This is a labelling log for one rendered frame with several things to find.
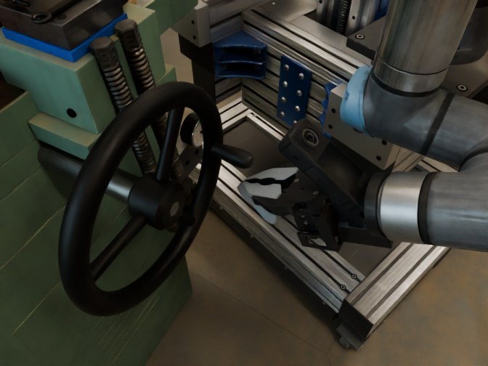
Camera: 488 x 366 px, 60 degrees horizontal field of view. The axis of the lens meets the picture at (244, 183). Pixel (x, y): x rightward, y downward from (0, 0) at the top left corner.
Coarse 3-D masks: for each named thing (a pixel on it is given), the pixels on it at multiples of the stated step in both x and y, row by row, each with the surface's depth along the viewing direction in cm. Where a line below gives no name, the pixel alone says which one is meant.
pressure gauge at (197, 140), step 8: (184, 120) 79; (192, 120) 78; (184, 128) 78; (192, 128) 78; (200, 128) 80; (184, 136) 79; (192, 136) 78; (200, 136) 82; (192, 144) 79; (200, 144) 82
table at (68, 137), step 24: (144, 0) 64; (168, 0) 68; (192, 0) 74; (168, 24) 70; (0, 72) 53; (168, 72) 58; (0, 96) 50; (24, 96) 50; (0, 120) 48; (24, 120) 51; (48, 120) 52; (0, 144) 49; (24, 144) 52; (72, 144) 50
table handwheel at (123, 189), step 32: (160, 96) 42; (192, 96) 47; (128, 128) 39; (64, 160) 53; (96, 160) 38; (160, 160) 49; (96, 192) 38; (128, 192) 50; (160, 192) 48; (64, 224) 38; (128, 224) 48; (160, 224) 49; (192, 224) 62; (64, 256) 39; (160, 256) 60; (64, 288) 42; (96, 288) 44; (128, 288) 53
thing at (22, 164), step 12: (36, 144) 54; (24, 156) 53; (36, 156) 55; (0, 168) 51; (12, 168) 52; (24, 168) 54; (36, 168) 56; (0, 180) 51; (12, 180) 53; (0, 192) 52
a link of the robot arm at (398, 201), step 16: (400, 176) 44; (416, 176) 43; (384, 192) 43; (400, 192) 42; (416, 192) 41; (384, 208) 43; (400, 208) 42; (416, 208) 41; (384, 224) 44; (400, 224) 42; (416, 224) 41; (400, 240) 44; (416, 240) 43
